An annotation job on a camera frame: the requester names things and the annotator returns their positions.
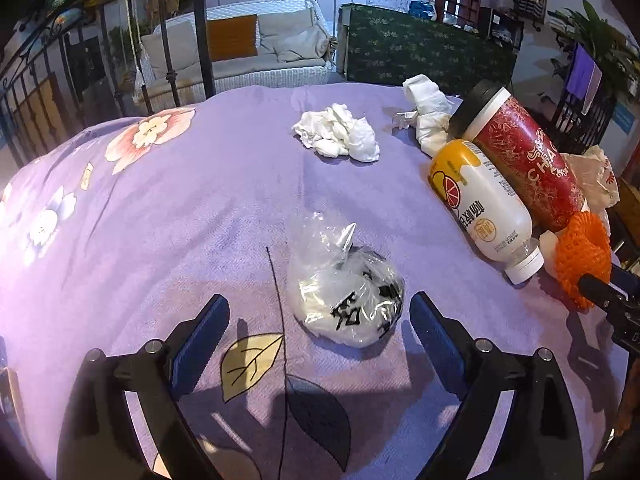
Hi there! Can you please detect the white wicker sofa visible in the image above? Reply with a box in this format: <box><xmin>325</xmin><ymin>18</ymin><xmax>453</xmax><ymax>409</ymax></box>
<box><xmin>134</xmin><ymin>0</ymin><xmax>337</xmax><ymax>110</ymax></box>

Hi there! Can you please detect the green patterned counter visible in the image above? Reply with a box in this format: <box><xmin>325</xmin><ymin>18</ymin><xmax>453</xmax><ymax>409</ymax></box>
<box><xmin>337</xmin><ymin>3</ymin><xmax>518</xmax><ymax>98</ymax></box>

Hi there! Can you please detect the white orange drink bottle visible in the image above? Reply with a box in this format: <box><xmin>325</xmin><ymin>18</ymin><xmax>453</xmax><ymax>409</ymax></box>
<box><xmin>428</xmin><ymin>140</ymin><xmax>544</xmax><ymax>285</ymax></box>

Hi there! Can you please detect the crumpled beige paper bag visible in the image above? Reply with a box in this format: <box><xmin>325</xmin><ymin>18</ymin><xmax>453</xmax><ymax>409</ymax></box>
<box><xmin>562</xmin><ymin>145</ymin><xmax>620</xmax><ymax>219</ymax></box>

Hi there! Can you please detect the orange cushion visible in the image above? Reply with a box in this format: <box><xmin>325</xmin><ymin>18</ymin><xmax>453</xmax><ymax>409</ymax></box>
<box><xmin>206</xmin><ymin>14</ymin><xmax>257</xmax><ymax>62</ymax></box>

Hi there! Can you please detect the orange foam fruit net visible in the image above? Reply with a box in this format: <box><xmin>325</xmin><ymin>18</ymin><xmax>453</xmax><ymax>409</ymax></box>
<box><xmin>554</xmin><ymin>211</ymin><xmax>612</xmax><ymax>311</ymax></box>

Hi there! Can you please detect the clear plastic bag with print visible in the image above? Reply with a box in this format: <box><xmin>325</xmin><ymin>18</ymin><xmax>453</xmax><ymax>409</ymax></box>
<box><xmin>286</xmin><ymin>211</ymin><xmax>405</xmax><ymax>348</ymax></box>

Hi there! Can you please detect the green potted plant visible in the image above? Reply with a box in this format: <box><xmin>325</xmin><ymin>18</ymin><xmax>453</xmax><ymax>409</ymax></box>
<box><xmin>547</xmin><ymin>0</ymin><xmax>639</xmax><ymax>99</ymax></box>

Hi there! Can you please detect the crumpled white tissue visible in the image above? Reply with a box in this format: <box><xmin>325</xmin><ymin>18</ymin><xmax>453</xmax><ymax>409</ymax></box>
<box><xmin>292</xmin><ymin>103</ymin><xmax>380</xmax><ymax>164</ymax></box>

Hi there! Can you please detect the purple floral tablecloth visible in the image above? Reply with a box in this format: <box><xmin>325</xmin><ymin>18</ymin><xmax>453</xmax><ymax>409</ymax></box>
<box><xmin>1</xmin><ymin>84</ymin><xmax>627</xmax><ymax>479</ymax></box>

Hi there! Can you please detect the twisted white paper towel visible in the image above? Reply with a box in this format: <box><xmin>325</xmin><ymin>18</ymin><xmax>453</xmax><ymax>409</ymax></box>
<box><xmin>394</xmin><ymin>74</ymin><xmax>452</xmax><ymax>157</ymax></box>

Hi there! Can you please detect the red tea cup black lid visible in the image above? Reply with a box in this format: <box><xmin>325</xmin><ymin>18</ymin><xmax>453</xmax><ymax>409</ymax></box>
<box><xmin>448</xmin><ymin>79</ymin><xmax>586</xmax><ymax>232</ymax></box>

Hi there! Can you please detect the black iron railing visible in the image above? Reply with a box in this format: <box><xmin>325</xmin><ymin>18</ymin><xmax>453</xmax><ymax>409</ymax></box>
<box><xmin>1</xmin><ymin>0</ymin><xmax>217</xmax><ymax>167</ymax></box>

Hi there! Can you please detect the purple hanging towel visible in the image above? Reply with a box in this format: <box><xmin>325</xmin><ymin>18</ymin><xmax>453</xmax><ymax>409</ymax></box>
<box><xmin>565</xmin><ymin>44</ymin><xmax>602</xmax><ymax>116</ymax></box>

